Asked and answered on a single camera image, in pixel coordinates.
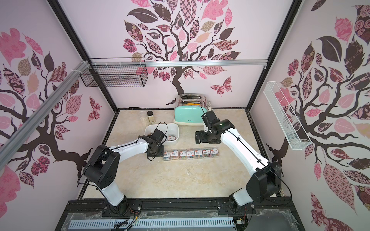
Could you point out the white slotted cable duct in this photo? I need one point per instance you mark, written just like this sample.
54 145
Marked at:
148 223

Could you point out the black wire wall basket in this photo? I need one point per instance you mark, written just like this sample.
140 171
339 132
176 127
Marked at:
129 72

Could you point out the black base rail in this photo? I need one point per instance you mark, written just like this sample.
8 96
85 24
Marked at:
274 214

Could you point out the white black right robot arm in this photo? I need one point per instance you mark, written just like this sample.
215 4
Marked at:
265 176

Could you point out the white wire wall basket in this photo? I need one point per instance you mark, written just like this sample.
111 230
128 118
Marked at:
280 101

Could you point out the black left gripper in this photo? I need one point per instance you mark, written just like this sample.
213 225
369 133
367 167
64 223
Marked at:
160 154

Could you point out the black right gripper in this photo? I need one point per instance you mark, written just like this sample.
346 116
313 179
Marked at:
199 137

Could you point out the mint green toaster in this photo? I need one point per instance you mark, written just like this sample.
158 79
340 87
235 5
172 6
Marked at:
189 108

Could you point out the white plastic storage box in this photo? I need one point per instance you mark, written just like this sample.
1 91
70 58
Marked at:
168 129

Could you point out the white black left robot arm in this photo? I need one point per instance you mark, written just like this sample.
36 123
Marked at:
101 169

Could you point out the black-lidded spice jar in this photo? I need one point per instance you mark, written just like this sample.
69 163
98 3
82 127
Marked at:
151 117

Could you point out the clear plastic jar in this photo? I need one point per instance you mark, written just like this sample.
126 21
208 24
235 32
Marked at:
144 118

